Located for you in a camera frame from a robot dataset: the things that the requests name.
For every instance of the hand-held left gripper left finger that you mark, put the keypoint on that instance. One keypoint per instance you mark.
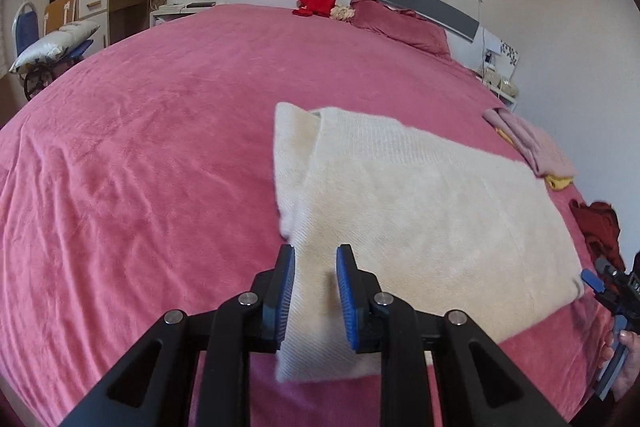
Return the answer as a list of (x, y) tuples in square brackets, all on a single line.
[(286, 287)]

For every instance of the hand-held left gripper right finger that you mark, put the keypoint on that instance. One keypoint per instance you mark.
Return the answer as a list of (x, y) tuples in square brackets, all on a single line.
[(345, 302)]

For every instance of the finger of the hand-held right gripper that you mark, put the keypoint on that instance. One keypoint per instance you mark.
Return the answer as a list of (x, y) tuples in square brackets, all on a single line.
[(592, 281), (617, 347)]

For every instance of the cream knit sweater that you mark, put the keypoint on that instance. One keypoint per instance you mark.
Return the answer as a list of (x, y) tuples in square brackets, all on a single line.
[(425, 217)]

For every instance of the person's right hand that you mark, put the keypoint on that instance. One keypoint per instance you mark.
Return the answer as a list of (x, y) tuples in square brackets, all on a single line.
[(632, 357)]

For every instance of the dark red garment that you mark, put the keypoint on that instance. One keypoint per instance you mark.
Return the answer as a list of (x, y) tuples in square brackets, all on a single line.
[(597, 224)]

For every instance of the yellow garment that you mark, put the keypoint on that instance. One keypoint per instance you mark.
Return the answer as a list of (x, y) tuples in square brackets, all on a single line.
[(559, 182)]

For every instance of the lilac knit sweater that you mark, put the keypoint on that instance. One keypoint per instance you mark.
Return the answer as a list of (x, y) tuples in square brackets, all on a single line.
[(535, 144)]

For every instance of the pink bed cover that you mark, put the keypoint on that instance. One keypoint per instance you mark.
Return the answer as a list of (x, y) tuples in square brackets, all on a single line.
[(150, 157)]

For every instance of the white bedside table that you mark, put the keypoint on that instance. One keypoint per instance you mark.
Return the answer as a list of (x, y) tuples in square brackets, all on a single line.
[(505, 101), (167, 14)]

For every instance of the beige storage basket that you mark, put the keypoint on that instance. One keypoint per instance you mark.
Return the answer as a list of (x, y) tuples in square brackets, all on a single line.
[(492, 78), (510, 87)]

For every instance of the floral cloth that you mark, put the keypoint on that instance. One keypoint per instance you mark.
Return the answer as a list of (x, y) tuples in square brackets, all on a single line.
[(342, 13)]

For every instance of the pink pillow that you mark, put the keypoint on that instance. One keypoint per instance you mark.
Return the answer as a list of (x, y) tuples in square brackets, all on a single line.
[(400, 24)]

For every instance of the black flat device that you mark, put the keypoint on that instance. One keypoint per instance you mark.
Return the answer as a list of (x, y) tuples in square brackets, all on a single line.
[(200, 4)]

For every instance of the wooden desk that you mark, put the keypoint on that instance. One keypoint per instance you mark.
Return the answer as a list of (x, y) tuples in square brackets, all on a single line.
[(132, 12)]

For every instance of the white pillow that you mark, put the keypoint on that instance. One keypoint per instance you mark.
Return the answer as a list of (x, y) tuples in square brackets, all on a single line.
[(50, 42)]

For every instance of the white drawer unit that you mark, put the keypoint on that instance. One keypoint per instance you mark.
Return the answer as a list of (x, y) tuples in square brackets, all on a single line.
[(92, 4)]

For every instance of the brown box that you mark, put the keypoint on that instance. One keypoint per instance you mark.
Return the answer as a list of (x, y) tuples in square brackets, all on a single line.
[(57, 9)]

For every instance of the blue chair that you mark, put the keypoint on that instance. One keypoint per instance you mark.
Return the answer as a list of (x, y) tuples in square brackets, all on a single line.
[(25, 24)]

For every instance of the white wall charger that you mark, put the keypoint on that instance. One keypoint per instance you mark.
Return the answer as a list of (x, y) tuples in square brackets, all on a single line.
[(489, 58)]

